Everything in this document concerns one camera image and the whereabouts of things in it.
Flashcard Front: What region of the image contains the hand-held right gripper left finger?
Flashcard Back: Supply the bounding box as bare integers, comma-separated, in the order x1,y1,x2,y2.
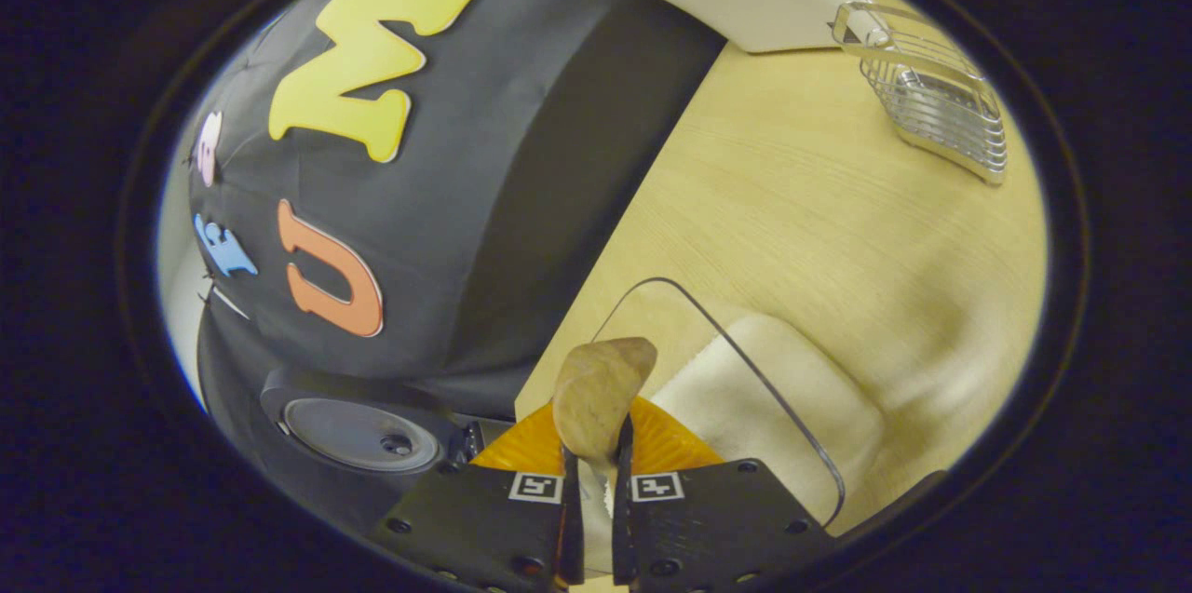
372,402,586,593

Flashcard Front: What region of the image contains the clear plastic container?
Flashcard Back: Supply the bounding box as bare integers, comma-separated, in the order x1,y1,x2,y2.
589,276,932,538

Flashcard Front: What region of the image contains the wooden spoon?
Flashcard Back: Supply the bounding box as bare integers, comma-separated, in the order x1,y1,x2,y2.
552,337,658,482

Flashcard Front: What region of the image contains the metal wire chopstick holder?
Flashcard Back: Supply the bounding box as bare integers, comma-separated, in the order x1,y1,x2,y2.
832,0,1009,186

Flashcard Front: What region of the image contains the black backdrop cloth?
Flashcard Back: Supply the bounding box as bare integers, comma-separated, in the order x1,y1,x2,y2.
186,0,746,519

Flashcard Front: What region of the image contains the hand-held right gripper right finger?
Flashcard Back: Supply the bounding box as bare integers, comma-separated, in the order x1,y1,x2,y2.
610,396,839,593

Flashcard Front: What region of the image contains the dark grey rice cooker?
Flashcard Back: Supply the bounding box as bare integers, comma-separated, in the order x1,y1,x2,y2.
259,366,513,519

